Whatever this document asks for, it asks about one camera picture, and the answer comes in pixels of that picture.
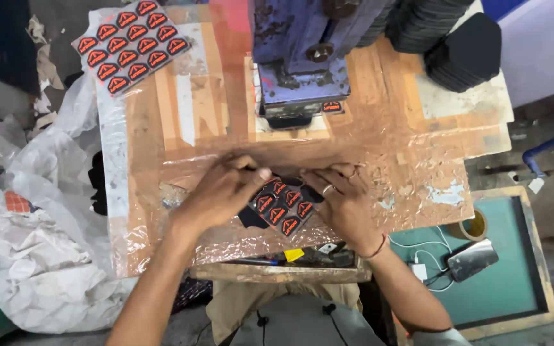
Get blue heat press machine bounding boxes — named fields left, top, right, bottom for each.
left=249, top=0, right=393, bottom=130

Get white charger with cable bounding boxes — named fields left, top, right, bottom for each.
left=388, top=226, right=456, bottom=293

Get small sheet of orange logo stickers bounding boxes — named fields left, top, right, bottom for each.
left=249, top=177, right=317, bottom=237

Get person's beige trousers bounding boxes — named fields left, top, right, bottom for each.
left=206, top=280, right=363, bottom=346

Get black fabric piece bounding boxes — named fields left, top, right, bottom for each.
left=237, top=172, right=326, bottom=230

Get person's right hand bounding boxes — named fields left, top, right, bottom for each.
left=300, top=162, right=386, bottom=257

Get blue pen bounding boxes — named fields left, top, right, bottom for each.
left=231, top=258, right=280, bottom=266

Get black fabric pressed under machine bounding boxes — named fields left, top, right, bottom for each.
left=266, top=113, right=314, bottom=130

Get blue pipe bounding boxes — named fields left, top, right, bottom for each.
left=521, top=126, right=554, bottom=179

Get smartphone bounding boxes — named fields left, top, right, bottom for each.
left=446, top=238, right=500, bottom=283

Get large sheet of orange logo stickers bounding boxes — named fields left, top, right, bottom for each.
left=71, top=0, right=192, bottom=99

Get red thread bracelet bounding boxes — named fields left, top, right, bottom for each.
left=358, top=233, right=388, bottom=260

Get white plastic sack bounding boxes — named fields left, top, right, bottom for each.
left=0, top=72, right=138, bottom=334

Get clear plastic table cover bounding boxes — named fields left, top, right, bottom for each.
left=95, top=6, right=513, bottom=279

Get wooden framed green screen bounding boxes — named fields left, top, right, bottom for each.
left=389, top=185, right=554, bottom=341

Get person's left hand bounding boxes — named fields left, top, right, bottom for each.
left=170, top=152, right=273, bottom=231

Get wooden tray of tools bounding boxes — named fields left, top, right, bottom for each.
left=189, top=242, right=372, bottom=284

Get brown tape roll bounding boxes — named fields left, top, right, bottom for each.
left=447, top=208, right=488, bottom=242

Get stack of black fabric pieces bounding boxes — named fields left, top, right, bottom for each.
left=356, top=0, right=503, bottom=93

